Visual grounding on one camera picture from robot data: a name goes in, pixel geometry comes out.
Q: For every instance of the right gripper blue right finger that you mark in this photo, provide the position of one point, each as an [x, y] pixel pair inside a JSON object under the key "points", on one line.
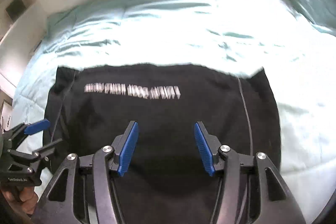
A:
{"points": [[208, 147]]}

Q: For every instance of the teal pillow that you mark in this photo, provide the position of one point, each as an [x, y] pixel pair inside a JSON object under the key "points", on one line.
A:
{"points": [[320, 13]]}

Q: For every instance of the person's left hand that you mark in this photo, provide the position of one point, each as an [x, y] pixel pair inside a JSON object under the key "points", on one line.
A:
{"points": [[28, 199]]}

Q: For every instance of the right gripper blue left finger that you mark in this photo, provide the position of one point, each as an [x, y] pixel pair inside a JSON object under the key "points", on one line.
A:
{"points": [[124, 146]]}

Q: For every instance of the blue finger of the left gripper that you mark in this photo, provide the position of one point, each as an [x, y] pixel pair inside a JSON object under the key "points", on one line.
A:
{"points": [[50, 150], [36, 127]]}

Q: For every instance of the white wall shelf unit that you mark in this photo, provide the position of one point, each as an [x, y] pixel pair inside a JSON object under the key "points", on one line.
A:
{"points": [[22, 29]]}

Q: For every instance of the black picture frame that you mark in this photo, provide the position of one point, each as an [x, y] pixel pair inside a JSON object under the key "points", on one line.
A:
{"points": [[15, 9]]}

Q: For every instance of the black hooded jacket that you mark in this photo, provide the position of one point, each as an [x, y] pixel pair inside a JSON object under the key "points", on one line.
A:
{"points": [[166, 181]]}

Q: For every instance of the light teal quilted duvet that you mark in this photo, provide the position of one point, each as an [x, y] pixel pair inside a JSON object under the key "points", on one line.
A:
{"points": [[238, 37]]}

